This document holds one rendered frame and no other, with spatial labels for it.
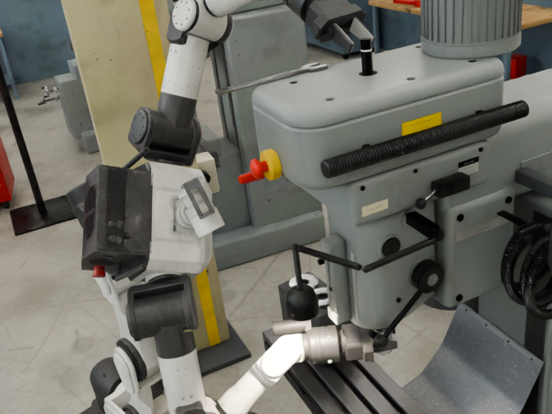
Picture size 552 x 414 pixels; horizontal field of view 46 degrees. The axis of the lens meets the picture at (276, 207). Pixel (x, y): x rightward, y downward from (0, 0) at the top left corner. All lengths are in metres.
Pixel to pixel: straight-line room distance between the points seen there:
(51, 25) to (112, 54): 7.34
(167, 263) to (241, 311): 2.41
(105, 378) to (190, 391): 0.95
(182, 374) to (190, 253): 0.27
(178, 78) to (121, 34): 1.33
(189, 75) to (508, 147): 0.74
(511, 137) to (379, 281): 0.41
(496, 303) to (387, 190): 0.68
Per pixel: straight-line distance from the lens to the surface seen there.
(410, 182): 1.30
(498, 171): 1.46
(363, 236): 1.34
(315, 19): 1.33
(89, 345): 3.95
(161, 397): 2.28
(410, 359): 3.46
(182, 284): 1.51
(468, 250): 1.48
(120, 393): 2.39
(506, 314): 1.84
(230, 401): 1.60
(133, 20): 2.90
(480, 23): 1.35
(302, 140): 1.15
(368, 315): 1.45
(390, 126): 1.21
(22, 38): 10.21
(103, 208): 1.47
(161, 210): 1.51
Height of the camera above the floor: 2.25
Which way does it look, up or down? 27 degrees down
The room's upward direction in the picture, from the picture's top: 8 degrees counter-clockwise
